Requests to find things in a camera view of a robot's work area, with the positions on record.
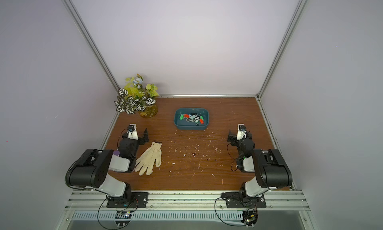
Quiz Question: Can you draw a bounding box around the teal plastic storage box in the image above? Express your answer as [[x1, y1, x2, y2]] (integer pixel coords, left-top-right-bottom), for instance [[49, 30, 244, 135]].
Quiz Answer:
[[174, 108, 209, 130]]

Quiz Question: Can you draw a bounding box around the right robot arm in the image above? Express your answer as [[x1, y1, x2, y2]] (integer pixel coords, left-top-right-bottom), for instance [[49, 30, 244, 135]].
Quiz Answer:
[[227, 124, 293, 200]]

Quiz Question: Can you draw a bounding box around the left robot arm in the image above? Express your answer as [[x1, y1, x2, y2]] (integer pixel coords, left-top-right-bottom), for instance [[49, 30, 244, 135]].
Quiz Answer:
[[65, 124, 149, 205]]

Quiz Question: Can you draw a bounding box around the cream knit work glove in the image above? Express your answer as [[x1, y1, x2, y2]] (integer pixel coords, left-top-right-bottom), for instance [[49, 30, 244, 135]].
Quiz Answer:
[[134, 142, 162, 176]]

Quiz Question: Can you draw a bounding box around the potted plant in amber vase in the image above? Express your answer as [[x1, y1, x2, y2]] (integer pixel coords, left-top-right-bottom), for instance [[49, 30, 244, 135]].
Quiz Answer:
[[114, 74, 159, 118]]

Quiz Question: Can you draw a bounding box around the right connector board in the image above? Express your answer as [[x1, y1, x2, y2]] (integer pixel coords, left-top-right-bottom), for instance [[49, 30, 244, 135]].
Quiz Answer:
[[242, 208, 258, 228]]

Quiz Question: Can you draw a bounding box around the connector board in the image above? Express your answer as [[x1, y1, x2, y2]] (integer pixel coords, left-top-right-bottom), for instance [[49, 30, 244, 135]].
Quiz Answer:
[[114, 211, 133, 229], [242, 208, 258, 228]]

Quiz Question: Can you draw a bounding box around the left connector board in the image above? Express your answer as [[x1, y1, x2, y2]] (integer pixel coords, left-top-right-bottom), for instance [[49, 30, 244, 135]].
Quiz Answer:
[[114, 211, 133, 229]]

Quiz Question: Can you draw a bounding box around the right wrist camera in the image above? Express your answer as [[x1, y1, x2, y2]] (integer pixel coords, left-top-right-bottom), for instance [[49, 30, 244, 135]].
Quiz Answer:
[[236, 124, 247, 140]]

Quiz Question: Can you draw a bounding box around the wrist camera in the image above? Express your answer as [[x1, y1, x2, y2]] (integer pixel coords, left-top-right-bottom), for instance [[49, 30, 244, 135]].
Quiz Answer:
[[236, 124, 247, 140], [127, 124, 139, 140]]

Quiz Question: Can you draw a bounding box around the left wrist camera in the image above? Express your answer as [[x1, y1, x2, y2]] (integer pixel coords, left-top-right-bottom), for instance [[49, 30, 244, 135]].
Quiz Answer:
[[127, 124, 139, 140]]

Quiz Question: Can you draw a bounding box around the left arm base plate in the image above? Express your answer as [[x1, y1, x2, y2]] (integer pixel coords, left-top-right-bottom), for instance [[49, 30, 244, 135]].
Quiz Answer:
[[106, 192, 149, 209]]

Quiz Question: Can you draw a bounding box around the right black cable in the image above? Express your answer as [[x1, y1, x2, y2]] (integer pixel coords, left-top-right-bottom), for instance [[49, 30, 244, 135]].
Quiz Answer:
[[213, 196, 249, 228]]

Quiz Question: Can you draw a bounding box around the black cable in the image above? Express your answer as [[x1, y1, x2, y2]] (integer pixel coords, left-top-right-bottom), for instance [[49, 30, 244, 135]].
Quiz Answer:
[[97, 196, 139, 230], [213, 196, 249, 228]]

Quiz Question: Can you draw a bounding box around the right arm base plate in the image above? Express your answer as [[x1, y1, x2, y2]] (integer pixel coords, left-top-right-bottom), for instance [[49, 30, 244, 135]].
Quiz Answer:
[[221, 192, 267, 209]]

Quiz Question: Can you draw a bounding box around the left black cable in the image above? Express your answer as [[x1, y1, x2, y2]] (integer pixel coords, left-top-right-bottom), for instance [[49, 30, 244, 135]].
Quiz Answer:
[[97, 196, 139, 230]]

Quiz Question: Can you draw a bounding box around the aluminium front rail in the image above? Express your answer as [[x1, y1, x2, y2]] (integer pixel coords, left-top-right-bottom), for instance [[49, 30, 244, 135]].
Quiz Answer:
[[64, 190, 310, 211]]

